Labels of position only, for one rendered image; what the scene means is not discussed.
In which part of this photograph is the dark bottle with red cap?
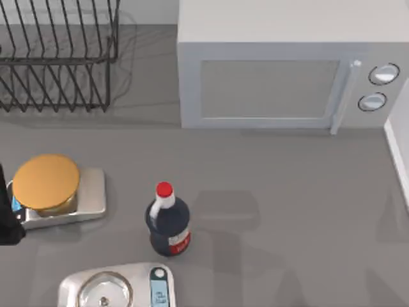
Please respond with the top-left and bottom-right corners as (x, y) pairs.
(145, 182), (192, 258)

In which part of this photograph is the pale microwave oven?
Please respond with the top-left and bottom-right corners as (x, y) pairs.
(176, 0), (409, 136)

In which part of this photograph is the silver scale with gold plate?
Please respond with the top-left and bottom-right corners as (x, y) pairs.
(6, 153), (107, 230)

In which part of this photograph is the silver scale with steel plate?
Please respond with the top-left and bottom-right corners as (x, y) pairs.
(57, 262), (176, 307)

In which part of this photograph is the small microwave knob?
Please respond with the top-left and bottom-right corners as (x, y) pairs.
(357, 91), (387, 113)

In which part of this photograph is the large microwave knob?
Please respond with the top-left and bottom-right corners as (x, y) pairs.
(367, 63), (401, 86)

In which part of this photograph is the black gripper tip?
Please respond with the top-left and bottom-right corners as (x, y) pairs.
(0, 164), (27, 246)

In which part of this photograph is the microwave door handle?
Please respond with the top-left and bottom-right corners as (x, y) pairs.
(329, 59), (362, 136)

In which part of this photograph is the black wire dish rack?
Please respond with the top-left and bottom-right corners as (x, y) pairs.
(0, 0), (121, 113)

